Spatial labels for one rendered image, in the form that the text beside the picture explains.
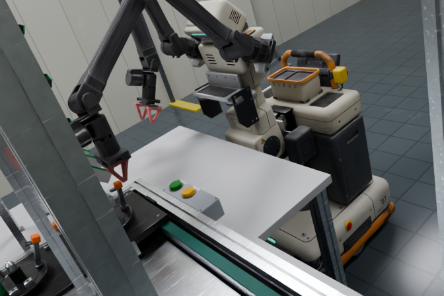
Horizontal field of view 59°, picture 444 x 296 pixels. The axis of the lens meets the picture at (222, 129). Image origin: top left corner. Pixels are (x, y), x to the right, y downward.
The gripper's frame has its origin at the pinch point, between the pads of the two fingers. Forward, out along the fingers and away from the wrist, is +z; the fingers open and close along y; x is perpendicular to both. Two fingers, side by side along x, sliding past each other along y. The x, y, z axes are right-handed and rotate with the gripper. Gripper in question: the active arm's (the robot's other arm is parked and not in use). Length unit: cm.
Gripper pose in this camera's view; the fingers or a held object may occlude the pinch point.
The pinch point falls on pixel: (123, 179)
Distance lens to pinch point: 114.5
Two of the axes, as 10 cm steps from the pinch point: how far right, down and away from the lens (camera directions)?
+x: 7.3, -4.8, 4.8
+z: 3.0, 8.6, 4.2
